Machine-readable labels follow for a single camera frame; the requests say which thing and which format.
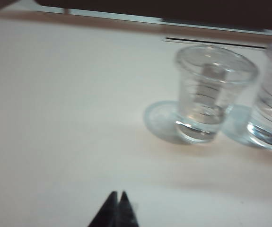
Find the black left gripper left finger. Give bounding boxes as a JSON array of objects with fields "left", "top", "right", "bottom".
[{"left": 87, "top": 191, "right": 119, "bottom": 227}]

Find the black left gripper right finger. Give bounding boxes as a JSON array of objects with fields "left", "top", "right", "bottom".
[{"left": 118, "top": 191, "right": 140, "bottom": 227}]

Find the small clear plastic cup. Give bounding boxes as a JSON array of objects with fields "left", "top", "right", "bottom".
[{"left": 175, "top": 45, "right": 259, "bottom": 144}]

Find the brown desk partition panel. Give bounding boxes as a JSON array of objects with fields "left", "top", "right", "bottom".
[{"left": 0, "top": 0, "right": 272, "bottom": 33}]

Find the table cable slot cover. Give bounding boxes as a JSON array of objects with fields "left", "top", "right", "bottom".
[{"left": 163, "top": 35, "right": 269, "bottom": 50}]

